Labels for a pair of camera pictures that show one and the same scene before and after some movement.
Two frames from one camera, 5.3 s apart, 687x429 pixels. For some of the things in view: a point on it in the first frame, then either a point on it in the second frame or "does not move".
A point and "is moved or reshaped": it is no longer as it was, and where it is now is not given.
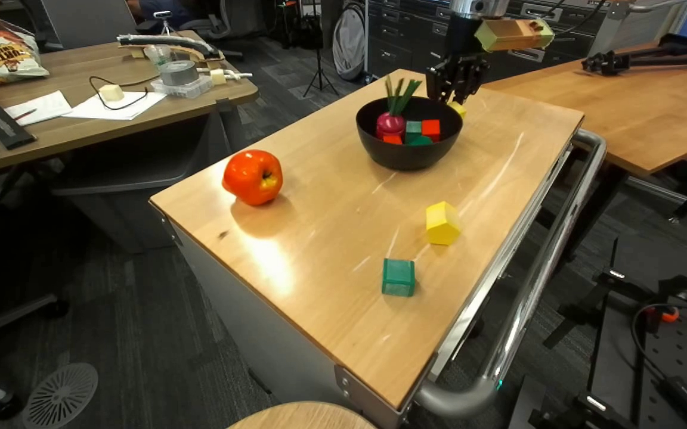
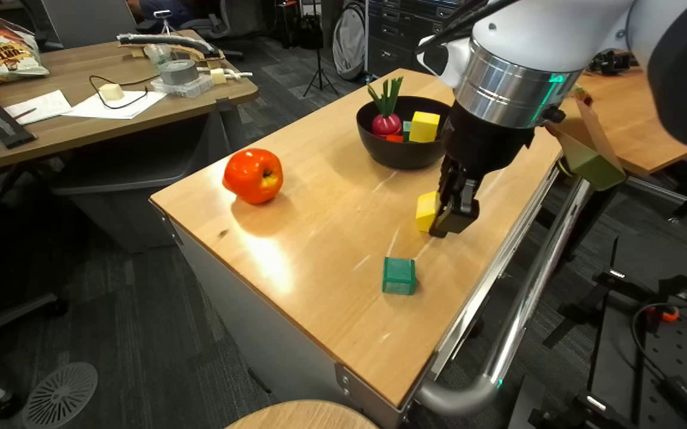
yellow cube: x=442 y=221 is moved or reshaped
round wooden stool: x=300 y=415 does not move
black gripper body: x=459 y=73 -> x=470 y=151
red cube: x=391 y=138 does not move
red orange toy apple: x=253 y=175 does not move
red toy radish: x=391 y=119 is moved or reshaped
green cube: x=398 y=277 does not move
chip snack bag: x=11 y=53 does not move
